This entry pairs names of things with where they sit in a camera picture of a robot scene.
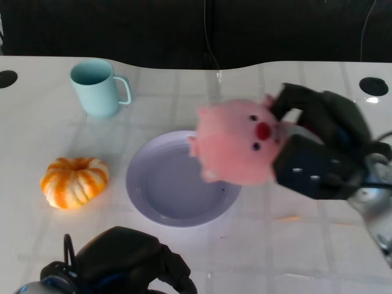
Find lavender plastic plate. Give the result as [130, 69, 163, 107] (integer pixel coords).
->
[125, 130, 243, 228]

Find orange striped small pumpkin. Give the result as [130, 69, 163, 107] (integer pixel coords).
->
[39, 157, 110, 210]

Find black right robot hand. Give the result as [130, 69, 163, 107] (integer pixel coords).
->
[271, 83, 374, 200]

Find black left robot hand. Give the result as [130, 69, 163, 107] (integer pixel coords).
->
[63, 226, 198, 294]

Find light blue plastic mug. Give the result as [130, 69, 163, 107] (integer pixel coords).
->
[70, 59, 133, 119]

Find pink plush pig doll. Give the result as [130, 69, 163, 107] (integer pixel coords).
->
[187, 95, 290, 186]

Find thin grey hanging cable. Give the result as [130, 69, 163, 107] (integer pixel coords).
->
[360, 0, 377, 62]
[203, 0, 221, 70]

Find black fabric sofa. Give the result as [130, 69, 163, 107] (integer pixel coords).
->
[0, 0, 392, 70]

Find black table cable grommet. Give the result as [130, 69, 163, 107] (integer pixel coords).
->
[358, 77, 389, 96]
[0, 70, 18, 89]

